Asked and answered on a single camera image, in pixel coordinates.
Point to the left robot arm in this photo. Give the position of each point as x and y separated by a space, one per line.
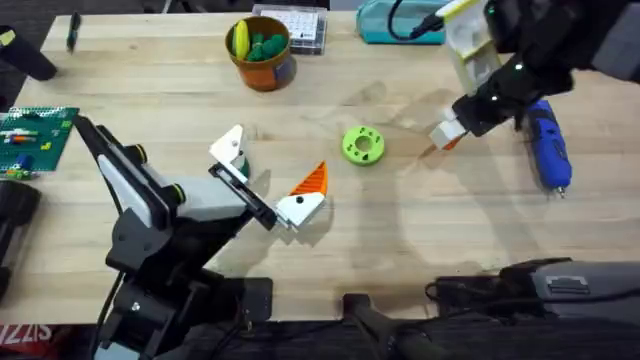
160 280

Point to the red printed bag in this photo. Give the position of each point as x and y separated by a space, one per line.
30 340

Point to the teal zip pouch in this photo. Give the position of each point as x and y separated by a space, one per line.
375 25

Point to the black device at table side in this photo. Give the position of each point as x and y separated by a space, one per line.
15 210

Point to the green board with toy blocks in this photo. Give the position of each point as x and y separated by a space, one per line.
35 142

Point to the clear plastic parts box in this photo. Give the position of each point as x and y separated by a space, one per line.
300 25

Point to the black pen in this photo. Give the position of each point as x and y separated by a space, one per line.
73 31

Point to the left wrist upright black plate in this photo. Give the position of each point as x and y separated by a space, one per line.
120 177

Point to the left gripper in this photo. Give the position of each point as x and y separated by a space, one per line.
210 197

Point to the blue electric screwdriver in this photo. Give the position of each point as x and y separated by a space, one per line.
548 145

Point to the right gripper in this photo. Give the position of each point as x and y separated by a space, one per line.
530 60

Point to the small green vegetable toy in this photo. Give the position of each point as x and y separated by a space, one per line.
244 168

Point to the black cylinder with yellow label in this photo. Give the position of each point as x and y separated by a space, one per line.
25 57

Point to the black stand leg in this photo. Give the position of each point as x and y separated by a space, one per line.
380 322

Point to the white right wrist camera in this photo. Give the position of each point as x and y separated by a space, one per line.
470 47

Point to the green disc with holes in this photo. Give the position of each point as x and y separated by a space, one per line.
352 150

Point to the orange tub with toys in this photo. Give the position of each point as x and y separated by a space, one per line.
262 70

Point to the black rail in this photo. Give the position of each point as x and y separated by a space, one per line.
300 345

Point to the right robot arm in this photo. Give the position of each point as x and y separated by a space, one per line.
620 52

